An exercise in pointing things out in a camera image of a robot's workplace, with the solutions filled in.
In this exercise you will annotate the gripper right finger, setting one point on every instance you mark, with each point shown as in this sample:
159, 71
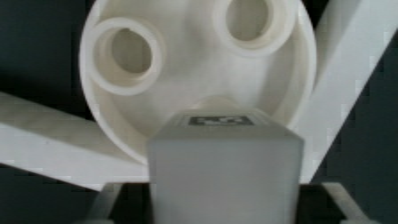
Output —
330, 206

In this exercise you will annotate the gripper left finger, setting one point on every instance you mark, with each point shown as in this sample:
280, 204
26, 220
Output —
122, 206

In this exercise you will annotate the white right fence wall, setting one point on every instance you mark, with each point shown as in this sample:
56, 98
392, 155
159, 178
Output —
355, 33

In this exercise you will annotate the white front fence wall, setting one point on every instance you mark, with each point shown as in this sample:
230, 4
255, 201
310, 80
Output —
56, 145

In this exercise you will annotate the white fence wall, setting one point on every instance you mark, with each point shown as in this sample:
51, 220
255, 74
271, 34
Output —
56, 145
355, 33

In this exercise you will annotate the white stool leg with tag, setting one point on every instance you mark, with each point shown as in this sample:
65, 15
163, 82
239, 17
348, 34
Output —
225, 157

